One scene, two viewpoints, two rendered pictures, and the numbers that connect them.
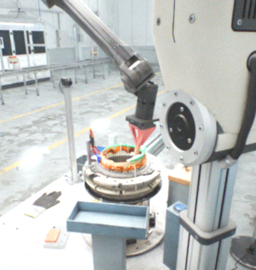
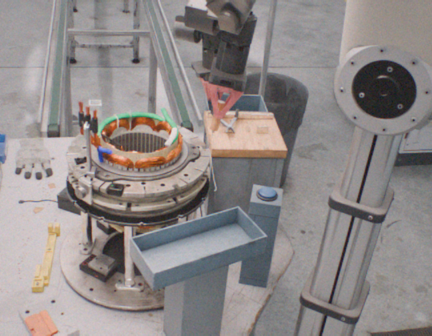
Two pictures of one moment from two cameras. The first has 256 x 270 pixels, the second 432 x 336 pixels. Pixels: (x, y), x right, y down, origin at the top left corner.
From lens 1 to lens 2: 0.65 m
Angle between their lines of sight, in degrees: 39
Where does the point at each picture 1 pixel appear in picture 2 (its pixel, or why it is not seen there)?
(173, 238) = not seen: hidden behind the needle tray
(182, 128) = (390, 93)
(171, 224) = (259, 221)
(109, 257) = (207, 302)
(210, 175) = (393, 139)
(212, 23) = not seen: outside the picture
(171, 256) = (256, 266)
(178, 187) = (228, 165)
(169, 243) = not seen: hidden behind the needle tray
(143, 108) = (239, 57)
